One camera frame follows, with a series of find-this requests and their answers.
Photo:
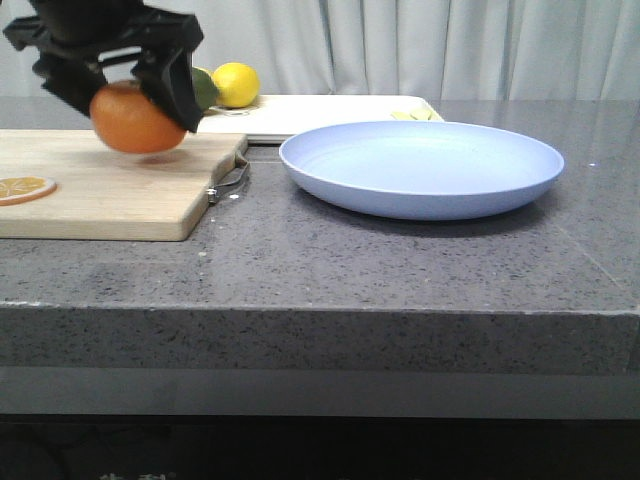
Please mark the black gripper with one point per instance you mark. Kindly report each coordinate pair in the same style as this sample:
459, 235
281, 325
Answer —
70, 37

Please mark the whole orange fruit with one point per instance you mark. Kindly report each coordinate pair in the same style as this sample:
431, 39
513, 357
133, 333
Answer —
127, 121

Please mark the light blue plate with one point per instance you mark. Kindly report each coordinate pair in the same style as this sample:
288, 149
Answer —
420, 170

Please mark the cream white tray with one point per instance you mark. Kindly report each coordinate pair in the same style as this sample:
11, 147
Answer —
271, 119

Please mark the dark green lime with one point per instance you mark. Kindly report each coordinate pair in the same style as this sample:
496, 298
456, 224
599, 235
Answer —
205, 90

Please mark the yellow lemon right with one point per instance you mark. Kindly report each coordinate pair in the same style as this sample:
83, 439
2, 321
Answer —
238, 84

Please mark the wooden cutting board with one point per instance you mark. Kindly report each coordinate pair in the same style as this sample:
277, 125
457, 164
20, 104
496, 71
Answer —
102, 194

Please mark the orange slice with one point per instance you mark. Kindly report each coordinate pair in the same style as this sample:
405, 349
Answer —
17, 190

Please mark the yellow plastic knife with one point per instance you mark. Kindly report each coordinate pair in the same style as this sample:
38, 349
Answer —
401, 115

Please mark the white grey curtain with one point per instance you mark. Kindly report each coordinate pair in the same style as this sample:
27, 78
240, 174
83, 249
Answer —
437, 50

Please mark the metal cutting board handle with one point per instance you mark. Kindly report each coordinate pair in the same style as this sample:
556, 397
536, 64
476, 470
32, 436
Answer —
231, 181

